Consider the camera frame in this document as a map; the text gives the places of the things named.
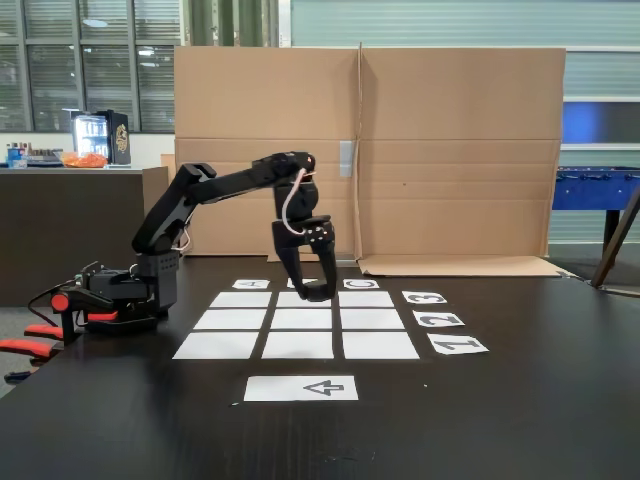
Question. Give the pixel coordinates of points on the brown cardboard panel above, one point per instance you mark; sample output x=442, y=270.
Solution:
x=460, y=100
x=265, y=100

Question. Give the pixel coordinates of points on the grey tape strip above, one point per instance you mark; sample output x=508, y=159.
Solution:
x=346, y=159
x=347, y=260

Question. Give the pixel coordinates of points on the black octagonal token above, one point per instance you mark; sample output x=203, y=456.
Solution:
x=316, y=292

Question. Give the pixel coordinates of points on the dark brown counter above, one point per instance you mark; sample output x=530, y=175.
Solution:
x=50, y=225

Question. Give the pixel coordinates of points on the blue foosball table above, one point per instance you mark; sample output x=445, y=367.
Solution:
x=595, y=192

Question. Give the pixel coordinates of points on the paper label letter C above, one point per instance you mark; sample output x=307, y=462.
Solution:
x=347, y=284

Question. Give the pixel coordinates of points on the black clamp with red knob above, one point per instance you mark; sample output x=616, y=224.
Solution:
x=60, y=302

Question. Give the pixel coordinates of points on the paper label number 1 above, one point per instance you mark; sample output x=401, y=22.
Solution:
x=440, y=350

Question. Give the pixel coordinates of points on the paper label letter A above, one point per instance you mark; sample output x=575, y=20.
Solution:
x=237, y=284

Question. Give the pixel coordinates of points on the white arrow paper sheet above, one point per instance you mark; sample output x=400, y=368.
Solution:
x=280, y=389

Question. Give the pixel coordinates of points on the orange plastic bag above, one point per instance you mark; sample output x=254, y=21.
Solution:
x=85, y=161

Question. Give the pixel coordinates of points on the paper label number 3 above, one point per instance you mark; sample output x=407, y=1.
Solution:
x=407, y=295

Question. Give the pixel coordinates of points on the white paper grid square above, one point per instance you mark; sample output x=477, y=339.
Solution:
x=301, y=319
x=367, y=299
x=215, y=346
x=372, y=319
x=297, y=346
x=230, y=319
x=381, y=346
x=287, y=301
x=240, y=299

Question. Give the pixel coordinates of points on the paper label number 2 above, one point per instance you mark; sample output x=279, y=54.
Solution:
x=422, y=324

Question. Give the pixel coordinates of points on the black mini fridge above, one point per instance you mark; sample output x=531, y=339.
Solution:
x=120, y=137

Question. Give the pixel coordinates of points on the dark wooden stand leg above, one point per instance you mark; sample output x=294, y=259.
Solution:
x=615, y=240

